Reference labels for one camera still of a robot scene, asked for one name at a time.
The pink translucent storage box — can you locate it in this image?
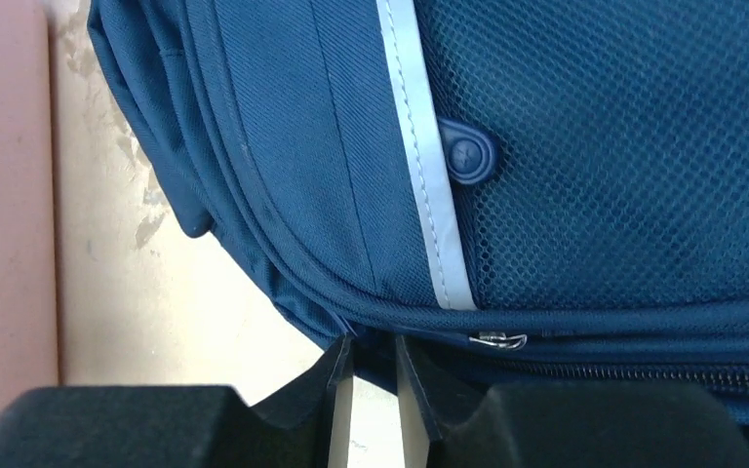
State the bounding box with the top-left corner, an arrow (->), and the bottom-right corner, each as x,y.
0,1 -> 59,410

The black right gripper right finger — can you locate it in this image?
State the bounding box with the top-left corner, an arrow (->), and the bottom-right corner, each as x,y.
395,336 -> 749,467

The navy blue student backpack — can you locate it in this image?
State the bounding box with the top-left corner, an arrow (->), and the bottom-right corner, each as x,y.
87,1 -> 749,438

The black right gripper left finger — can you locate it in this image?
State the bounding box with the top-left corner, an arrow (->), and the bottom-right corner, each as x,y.
0,336 -> 353,467

